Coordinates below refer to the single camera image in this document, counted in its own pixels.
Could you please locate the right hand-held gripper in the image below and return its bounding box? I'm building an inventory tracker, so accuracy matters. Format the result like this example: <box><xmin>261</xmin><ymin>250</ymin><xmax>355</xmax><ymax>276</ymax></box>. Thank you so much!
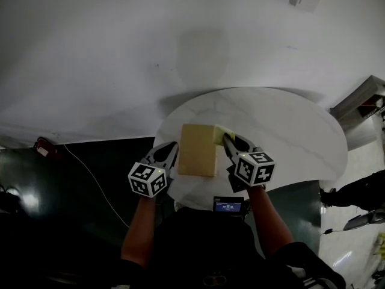
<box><xmin>221</xmin><ymin>132</ymin><xmax>276</xmax><ymax>193</ymax></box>

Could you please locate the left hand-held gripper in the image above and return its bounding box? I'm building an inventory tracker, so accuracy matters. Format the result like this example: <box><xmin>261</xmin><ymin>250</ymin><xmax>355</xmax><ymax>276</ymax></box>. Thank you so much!
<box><xmin>128</xmin><ymin>141</ymin><xmax>180</xmax><ymax>198</ymax></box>

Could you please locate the yellow-green cloth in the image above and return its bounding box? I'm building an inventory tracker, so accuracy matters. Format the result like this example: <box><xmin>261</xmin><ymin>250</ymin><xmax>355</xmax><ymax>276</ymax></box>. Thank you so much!
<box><xmin>212</xmin><ymin>124</ymin><xmax>236</xmax><ymax>147</ymax></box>

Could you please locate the tan cutting board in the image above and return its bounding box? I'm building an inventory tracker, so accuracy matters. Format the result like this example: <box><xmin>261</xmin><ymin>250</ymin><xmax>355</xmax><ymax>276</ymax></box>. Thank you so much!
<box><xmin>177</xmin><ymin>123</ymin><xmax>223</xmax><ymax>178</ymax></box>

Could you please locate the person's right forearm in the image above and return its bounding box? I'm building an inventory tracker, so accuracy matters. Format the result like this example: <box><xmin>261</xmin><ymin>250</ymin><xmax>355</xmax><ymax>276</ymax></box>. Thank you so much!
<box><xmin>245</xmin><ymin>184</ymin><xmax>295</xmax><ymax>259</ymax></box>

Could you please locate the person's left forearm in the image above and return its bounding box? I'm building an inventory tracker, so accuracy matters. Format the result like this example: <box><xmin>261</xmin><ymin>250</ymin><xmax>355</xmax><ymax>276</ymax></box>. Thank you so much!
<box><xmin>120</xmin><ymin>191</ymin><xmax>159</xmax><ymax>270</ymax></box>

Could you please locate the small black screen device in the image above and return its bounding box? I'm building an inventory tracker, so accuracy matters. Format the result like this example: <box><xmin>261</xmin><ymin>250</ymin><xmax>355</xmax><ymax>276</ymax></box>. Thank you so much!
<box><xmin>213</xmin><ymin>196</ymin><xmax>245</xmax><ymax>213</ymax></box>

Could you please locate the person's black top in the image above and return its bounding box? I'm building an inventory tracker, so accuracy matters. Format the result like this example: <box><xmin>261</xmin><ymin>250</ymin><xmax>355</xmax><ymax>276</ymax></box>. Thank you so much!
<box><xmin>119</xmin><ymin>205</ymin><xmax>347</xmax><ymax>289</ymax></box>

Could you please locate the red floor device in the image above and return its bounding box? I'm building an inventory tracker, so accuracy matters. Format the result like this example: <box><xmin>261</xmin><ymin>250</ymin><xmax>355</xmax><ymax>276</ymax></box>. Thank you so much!
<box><xmin>33</xmin><ymin>136</ymin><xmax>60</xmax><ymax>160</ymax></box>

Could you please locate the grey wooden shelf unit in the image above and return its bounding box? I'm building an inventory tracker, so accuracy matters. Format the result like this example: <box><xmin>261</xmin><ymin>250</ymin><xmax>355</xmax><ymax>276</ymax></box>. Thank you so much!
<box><xmin>328</xmin><ymin>75</ymin><xmax>385</xmax><ymax>151</ymax></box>

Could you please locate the gold belt buckle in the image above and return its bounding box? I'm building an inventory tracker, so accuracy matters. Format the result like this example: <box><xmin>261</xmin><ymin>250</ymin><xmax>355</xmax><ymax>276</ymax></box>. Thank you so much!
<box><xmin>202</xmin><ymin>275</ymin><xmax>227</xmax><ymax>287</ymax></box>

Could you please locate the grey metal floor stand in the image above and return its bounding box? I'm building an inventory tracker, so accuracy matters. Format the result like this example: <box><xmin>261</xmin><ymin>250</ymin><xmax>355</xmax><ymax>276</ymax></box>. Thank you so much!
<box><xmin>342</xmin><ymin>208</ymin><xmax>385</xmax><ymax>232</ymax></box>

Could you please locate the yellow foam block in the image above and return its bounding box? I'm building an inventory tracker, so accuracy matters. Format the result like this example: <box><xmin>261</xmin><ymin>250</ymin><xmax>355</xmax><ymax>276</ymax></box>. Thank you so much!
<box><xmin>372</xmin><ymin>232</ymin><xmax>385</xmax><ymax>256</ymax></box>

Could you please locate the thin white floor cable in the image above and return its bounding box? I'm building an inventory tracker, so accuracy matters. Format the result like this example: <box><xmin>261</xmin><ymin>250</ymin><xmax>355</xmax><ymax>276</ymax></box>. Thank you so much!
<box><xmin>59</xmin><ymin>143</ymin><xmax>131</xmax><ymax>229</ymax></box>

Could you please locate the black cable with plug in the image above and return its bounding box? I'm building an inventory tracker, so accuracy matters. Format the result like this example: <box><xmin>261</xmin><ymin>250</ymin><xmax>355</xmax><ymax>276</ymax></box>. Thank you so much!
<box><xmin>319</xmin><ymin>228</ymin><xmax>344</xmax><ymax>237</ymax></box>

